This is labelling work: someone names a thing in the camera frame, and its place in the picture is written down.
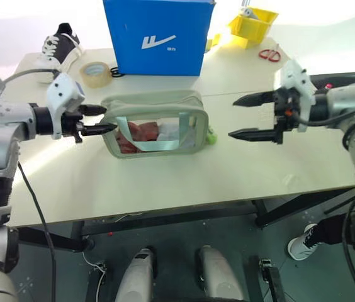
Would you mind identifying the grey cable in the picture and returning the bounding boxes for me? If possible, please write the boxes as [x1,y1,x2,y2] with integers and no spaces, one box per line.
[0,67,59,92]

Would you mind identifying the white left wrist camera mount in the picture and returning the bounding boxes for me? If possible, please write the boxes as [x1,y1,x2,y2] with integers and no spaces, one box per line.
[45,72,86,140]

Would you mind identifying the grey tool in bin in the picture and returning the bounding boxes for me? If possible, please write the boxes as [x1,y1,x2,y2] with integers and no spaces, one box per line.
[239,6,262,21]

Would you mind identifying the blue cardboard shoe box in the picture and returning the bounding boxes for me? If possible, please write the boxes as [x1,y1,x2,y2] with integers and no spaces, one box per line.
[102,0,217,77]

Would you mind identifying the thin white floor wire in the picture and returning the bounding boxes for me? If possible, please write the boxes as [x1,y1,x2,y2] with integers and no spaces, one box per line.
[82,247,108,286]

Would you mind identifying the white sneaker of bystander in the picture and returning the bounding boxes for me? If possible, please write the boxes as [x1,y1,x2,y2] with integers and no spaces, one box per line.
[287,223,320,262]

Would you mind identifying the black trouser leg of bystander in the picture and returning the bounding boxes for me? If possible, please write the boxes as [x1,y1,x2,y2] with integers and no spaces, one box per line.
[316,216,349,245]

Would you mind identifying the yellow plastic bin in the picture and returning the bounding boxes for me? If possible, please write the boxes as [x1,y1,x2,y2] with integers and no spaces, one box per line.
[226,6,279,50]

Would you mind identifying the white cloth inside pouch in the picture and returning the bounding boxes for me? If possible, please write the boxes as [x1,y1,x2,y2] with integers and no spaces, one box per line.
[157,121,195,149]

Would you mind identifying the black metal table frame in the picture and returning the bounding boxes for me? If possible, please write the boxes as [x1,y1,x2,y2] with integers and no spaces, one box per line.
[16,188,355,253]

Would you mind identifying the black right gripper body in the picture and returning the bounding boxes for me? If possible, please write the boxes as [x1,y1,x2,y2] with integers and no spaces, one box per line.
[272,87,301,145]

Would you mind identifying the silver right robot leg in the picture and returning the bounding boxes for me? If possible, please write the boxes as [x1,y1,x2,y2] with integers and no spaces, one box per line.
[194,245,245,302]

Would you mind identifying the silver left robot leg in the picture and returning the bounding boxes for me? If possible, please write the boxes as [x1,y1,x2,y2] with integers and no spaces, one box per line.
[113,247,159,302]

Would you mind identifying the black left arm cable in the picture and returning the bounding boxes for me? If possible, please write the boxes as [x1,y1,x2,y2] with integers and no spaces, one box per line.
[16,160,57,302]

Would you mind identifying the black floor stand bar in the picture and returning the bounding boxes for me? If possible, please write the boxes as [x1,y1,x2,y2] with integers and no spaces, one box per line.
[258,257,289,302]

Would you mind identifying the black and white sneaker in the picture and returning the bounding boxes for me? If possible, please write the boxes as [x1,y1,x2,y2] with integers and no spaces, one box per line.
[35,22,86,84]

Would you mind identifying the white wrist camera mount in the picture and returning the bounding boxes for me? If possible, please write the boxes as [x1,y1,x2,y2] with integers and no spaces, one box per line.
[45,72,86,140]
[274,59,318,133]

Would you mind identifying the red-handled scissors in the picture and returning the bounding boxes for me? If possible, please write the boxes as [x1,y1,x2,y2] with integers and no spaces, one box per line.
[257,43,282,63]

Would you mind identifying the red cloth inside pouch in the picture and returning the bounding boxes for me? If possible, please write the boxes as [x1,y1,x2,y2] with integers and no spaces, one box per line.
[115,120,160,155]

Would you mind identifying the green plush keychain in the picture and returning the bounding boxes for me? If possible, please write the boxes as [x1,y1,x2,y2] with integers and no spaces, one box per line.
[206,125,219,145]

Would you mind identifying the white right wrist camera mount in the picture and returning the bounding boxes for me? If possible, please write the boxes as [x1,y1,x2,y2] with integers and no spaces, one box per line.
[274,59,318,133]

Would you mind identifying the clear packing tape roll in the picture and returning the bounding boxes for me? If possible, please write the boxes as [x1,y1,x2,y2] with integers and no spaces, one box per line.
[79,61,115,89]

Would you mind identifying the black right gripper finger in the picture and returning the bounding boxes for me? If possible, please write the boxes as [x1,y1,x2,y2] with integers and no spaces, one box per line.
[232,90,279,108]
[227,126,276,144]

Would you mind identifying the green clear-sided zip pouch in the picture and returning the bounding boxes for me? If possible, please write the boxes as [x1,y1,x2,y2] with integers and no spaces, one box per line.
[100,89,210,160]

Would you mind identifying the silver robot leg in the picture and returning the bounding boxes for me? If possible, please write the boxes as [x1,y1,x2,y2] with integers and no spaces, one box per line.
[194,245,245,302]
[113,247,159,302]

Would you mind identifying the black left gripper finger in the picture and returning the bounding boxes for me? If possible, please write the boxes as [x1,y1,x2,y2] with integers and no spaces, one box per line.
[81,123,118,137]
[79,104,108,117]

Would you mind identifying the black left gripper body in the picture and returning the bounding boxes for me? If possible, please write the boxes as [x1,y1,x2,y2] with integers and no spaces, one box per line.
[60,106,86,144]

